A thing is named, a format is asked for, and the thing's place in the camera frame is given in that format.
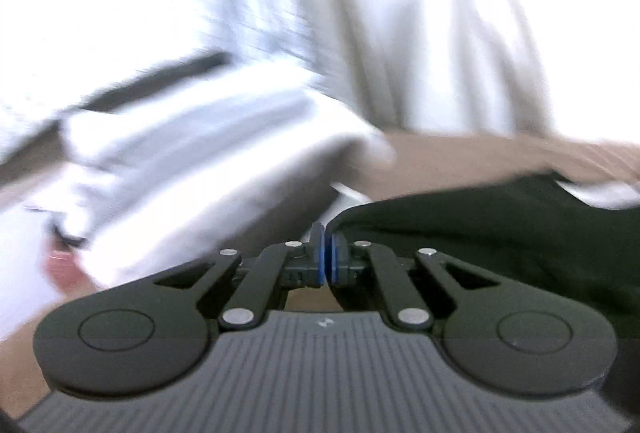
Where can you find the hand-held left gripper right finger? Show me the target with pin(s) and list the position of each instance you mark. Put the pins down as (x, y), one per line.
(333, 258)

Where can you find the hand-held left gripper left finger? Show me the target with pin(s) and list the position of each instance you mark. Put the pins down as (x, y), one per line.
(316, 258)

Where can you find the black sweater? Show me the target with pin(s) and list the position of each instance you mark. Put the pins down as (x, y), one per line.
(475, 233)

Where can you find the brown bed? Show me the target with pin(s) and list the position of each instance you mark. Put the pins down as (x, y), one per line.
(450, 163)

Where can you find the cream folded garment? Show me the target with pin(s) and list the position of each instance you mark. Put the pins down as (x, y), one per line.
(200, 153)

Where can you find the pink suitcase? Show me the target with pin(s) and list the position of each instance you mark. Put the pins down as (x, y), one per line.
(60, 265)

